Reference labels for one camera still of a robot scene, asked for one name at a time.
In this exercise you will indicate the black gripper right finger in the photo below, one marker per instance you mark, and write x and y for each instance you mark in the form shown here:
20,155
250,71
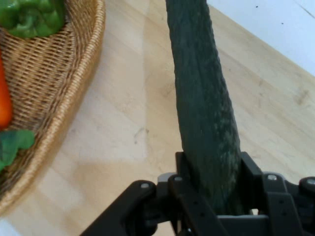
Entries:
288,209

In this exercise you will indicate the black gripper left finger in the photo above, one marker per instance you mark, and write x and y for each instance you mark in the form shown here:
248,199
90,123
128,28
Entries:
187,209

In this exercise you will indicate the dark green cucumber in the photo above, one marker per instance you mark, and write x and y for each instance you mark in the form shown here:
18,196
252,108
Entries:
199,86

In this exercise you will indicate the bamboo cutting board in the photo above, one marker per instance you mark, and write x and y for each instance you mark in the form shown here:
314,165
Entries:
123,98

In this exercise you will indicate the woven wicker basket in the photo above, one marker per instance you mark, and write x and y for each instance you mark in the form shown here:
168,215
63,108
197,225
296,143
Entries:
61,81

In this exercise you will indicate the green leafy vegetable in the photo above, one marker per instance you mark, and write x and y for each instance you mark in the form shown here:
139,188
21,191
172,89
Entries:
14,143

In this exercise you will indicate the orange-red carrot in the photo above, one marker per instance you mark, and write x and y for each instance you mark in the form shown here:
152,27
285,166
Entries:
4,103

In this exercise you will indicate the green bell pepper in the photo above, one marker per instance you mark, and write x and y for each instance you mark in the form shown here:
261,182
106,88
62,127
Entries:
32,17

